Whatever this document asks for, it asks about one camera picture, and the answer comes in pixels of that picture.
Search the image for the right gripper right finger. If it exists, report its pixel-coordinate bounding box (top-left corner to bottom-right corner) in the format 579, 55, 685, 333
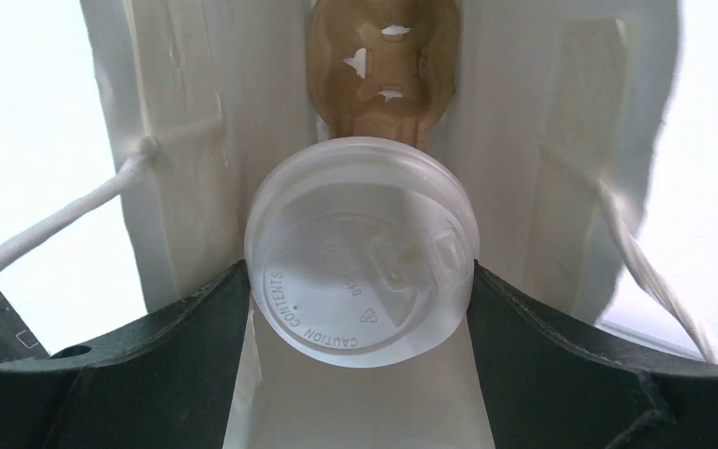
467, 267, 718, 448

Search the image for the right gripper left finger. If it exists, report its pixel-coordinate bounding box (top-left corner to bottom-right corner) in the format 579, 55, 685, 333
0, 262, 250, 448

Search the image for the white plastic cup lid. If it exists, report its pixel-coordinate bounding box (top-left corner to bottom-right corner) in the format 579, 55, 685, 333
244, 137, 480, 369

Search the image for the light blue paper bag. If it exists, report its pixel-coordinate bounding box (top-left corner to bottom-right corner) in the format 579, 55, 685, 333
81, 1, 680, 448

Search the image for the brown pulp cup carrier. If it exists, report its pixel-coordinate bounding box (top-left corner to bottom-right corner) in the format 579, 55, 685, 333
306, 0, 461, 150

